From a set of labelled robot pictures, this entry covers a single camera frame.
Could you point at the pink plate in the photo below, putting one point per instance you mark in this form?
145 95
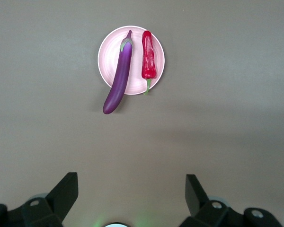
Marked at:
110 59

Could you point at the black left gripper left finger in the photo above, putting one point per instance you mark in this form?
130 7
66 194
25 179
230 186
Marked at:
61 196

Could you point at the purple eggplant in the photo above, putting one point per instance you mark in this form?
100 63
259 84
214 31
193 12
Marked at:
120 78

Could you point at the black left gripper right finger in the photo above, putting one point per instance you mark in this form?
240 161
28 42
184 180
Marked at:
195 198

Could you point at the red chili pepper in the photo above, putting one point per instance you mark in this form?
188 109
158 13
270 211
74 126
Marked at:
148 59

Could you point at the brown table cloth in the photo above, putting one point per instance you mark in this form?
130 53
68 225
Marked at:
203 130

